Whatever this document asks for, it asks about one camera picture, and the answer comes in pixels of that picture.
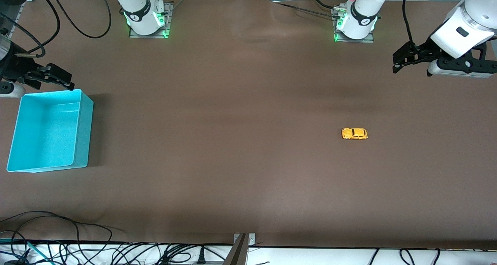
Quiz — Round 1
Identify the yellow beetle toy car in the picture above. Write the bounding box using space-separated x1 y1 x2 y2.
341 128 368 140

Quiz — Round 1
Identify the turquoise plastic bin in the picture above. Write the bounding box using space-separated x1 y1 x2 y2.
7 89 94 173

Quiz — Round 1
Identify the brown table cover sheet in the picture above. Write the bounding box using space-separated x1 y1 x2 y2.
0 0 497 249

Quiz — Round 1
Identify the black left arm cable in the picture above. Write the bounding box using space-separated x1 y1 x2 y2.
402 0 426 54

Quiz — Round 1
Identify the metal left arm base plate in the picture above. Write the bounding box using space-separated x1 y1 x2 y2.
332 7 375 43

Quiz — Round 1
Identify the long looping black arm cable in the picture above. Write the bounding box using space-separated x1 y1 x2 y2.
47 0 112 39

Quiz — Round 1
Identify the aluminium frame rail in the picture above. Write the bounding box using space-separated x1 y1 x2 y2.
7 0 39 37

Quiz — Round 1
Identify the thick black table cable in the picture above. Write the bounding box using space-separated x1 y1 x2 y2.
305 0 342 10

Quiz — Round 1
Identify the thin black table cable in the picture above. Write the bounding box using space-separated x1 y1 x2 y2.
276 2 335 19

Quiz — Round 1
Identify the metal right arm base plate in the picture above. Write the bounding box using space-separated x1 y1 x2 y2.
129 1 174 39

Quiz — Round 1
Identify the black floor cable loop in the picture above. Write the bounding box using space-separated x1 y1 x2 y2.
0 211 81 250

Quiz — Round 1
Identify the teal cable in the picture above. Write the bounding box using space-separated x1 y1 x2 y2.
0 238 53 265

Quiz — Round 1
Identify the small metal bracket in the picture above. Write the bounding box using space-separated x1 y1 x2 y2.
233 233 256 246

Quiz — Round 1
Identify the grey camera post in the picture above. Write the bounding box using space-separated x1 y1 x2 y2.
222 234 249 265

